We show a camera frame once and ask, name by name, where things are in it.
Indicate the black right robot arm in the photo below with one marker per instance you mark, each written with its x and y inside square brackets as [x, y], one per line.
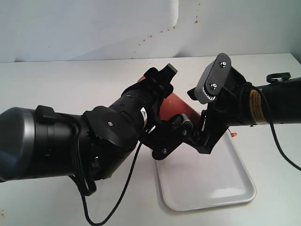
[279, 101]

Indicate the red sauce squeeze bottle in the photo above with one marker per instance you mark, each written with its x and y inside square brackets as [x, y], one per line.
[168, 105]

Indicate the white rectangular plastic tray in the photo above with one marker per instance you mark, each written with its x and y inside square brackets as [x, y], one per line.
[192, 181]

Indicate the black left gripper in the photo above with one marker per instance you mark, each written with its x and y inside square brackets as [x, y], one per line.
[163, 141]

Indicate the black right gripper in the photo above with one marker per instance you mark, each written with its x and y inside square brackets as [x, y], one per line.
[230, 108]

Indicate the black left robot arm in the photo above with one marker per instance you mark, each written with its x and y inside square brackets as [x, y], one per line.
[40, 143]

